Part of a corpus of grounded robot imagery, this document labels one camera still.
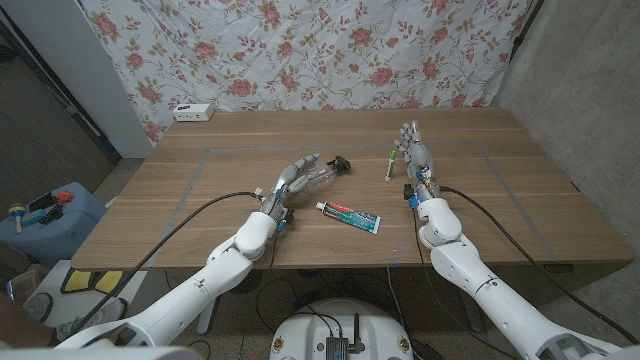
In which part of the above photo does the black bristle brush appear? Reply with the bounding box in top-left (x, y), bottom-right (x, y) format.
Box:
top-left (38, 203), bottom-right (65, 225)

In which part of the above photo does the black block toy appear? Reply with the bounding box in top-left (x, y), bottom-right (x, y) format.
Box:
top-left (28, 192), bottom-right (59, 212)

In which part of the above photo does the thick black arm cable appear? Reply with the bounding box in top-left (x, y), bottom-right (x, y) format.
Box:
top-left (439, 185), bottom-right (640, 346)
top-left (69, 191), bottom-right (261, 336)

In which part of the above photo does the white table leg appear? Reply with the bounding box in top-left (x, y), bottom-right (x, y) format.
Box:
top-left (196, 294), bottom-right (217, 336)
top-left (452, 292), bottom-right (485, 334)

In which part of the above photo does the teal toy handle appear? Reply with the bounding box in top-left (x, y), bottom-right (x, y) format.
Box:
top-left (20, 209), bottom-right (46, 227)

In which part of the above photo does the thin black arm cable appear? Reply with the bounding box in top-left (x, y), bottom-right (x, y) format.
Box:
top-left (238, 229), bottom-right (282, 360)
top-left (410, 207), bottom-right (521, 360)

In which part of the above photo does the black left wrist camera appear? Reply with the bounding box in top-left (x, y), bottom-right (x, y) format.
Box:
top-left (277, 208), bottom-right (296, 234)

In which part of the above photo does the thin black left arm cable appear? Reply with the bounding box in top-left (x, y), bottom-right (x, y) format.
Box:
top-left (238, 229), bottom-right (282, 360)

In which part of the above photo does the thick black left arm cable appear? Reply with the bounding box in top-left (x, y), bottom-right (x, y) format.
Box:
top-left (69, 191), bottom-right (261, 336)

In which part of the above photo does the black backdrop pole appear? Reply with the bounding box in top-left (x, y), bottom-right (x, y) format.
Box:
top-left (508, 0), bottom-right (546, 64)

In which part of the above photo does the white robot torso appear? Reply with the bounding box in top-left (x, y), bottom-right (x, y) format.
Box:
top-left (269, 298), bottom-right (415, 360)

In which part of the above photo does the yellow black floor mat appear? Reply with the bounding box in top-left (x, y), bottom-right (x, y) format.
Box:
top-left (59, 267), bottom-right (124, 295)

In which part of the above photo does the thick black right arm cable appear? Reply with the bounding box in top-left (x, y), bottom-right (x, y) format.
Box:
top-left (439, 185), bottom-right (640, 346)

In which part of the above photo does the yellow blue rattle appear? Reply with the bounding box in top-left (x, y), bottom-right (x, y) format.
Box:
top-left (7, 202), bottom-right (27, 235)

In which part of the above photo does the clear plastic spray bottle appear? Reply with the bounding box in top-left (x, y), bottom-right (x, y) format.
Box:
top-left (299, 164), bottom-right (339, 194)

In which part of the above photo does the green white marker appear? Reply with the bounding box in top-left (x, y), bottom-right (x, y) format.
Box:
top-left (384, 150), bottom-right (398, 183)

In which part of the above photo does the grey tape table outline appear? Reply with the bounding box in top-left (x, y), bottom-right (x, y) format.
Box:
top-left (159, 142), bottom-right (556, 262)

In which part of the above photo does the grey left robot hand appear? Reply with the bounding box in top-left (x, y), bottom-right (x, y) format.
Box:
top-left (259, 153), bottom-right (327, 219)

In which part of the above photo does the white power strip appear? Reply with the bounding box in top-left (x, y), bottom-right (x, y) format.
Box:
top-left (172, 102), bottom-right (215, 123)

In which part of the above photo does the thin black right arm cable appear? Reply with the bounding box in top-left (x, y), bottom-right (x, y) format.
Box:
top-left (410, 207), bottom-right (521, 360)

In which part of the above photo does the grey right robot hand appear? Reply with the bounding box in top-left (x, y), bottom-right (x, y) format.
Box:
top-left (393, 119), bottom-right (442, 199)

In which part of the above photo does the blue storage box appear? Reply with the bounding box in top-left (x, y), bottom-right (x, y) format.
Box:
top-left (0, 181), bottom-right (109, 269)

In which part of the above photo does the toothpaste tube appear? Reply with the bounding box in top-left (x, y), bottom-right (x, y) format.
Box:
top-left (315, 200), bottom-right (382, 236)

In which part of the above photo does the floral backdrop cloth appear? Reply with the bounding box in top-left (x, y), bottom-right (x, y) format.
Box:
top-left (79, 0), bottom-right (534, 146)

